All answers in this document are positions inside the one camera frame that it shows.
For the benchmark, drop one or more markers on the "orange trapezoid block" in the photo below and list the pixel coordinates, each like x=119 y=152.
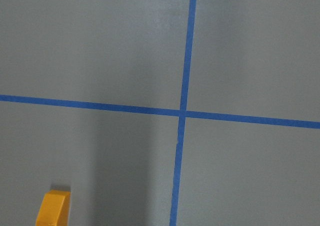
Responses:
x=54 y=209

